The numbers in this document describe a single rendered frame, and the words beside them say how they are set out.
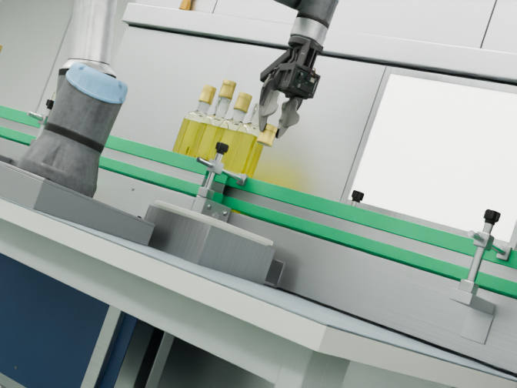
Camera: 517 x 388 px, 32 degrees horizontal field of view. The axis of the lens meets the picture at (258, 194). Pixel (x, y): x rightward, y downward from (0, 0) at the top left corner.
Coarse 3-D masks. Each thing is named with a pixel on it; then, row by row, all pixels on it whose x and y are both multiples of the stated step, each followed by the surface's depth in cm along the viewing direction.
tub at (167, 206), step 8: (168, 208) 174; (176, 208) 173; (192, 216) 172; (200, 216) 169; (208, 216) 169; (216, 224) 169; (224, 224) 170; (232, 232) 174; (240, 232) 174; (248, 232) 177; (256, 240) 180; (264, 240) 181
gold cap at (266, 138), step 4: (268, 124) 193; (268, 128) 193; (272, 128) 193; (276, 128) 194; (260, 132) 194; (264, 132) 193; (268, 132) 193; (272, 132) 193; (260, 136) 193; (264, 136) 193; (268, 136) 193; (272, 136) 193; (260, 140) 193; (264, 140) 193; (268, 140) 193; (272, 140) 194; (264, 144) 196; (268, 144) 193
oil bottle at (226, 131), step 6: (228, 120) 214; (234, 120) 213; (222, 126) 214; (228, 126) 212; (234, 126) 212; (216, 132) 214; (222, 132) 213; (228, 132) 212; (234, 132) 211; (216, 138) 214; (222, 138) 213; (228, 138) 212; (228, 144) 211; (210, 150) 214; (228, 150) 211; (210, 156) 213; (222, 156) 211; (222, 162) 211
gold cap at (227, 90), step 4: (224, 80) 218; (228, 80) 217; (224, 84) 218; (228, 84) 217; (232, 84) 218; (224, 88) 218; (228, 88) 217; (232, 88) 218; (220, 92) 218; (224, 92) 217; (228, 92) 217; (232, 92) 218; (224, 96) 217; (228, 96) 217
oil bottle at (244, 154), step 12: (240, 132) 210; (252, 132) 208; (240, 144) 209; (252, 144) 208; (228, 156) 210; (240, 156) 208; (252, 156) 209; (228, 168) 209; (240, 168) 207; (252, 168) 210
